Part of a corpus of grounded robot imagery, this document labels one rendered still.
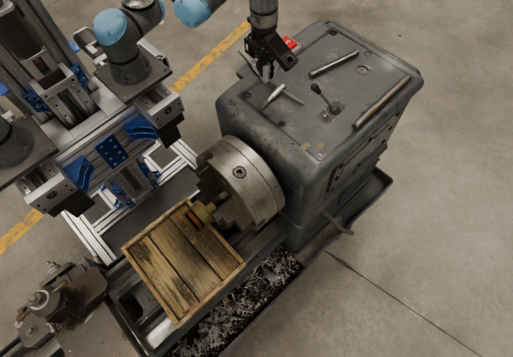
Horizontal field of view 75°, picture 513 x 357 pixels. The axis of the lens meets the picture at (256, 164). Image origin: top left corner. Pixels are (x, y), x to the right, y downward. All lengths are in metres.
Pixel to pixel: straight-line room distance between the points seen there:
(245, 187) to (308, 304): 1.26
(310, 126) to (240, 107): 0.23
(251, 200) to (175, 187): 1.24
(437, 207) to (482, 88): 1.19
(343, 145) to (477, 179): 1.82
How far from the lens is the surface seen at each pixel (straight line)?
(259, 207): 1.00
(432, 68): 3.27
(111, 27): 1.26
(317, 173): 0.96
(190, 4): 0.84
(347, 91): 1.14
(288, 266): 1.57
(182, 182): 2.17
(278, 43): 0.98
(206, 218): 1.07
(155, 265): 1.30
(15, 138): 1.33
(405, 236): 2.35
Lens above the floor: 2.09
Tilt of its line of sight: 60 degrees down
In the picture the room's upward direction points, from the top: 4 degrees counter-clockwise
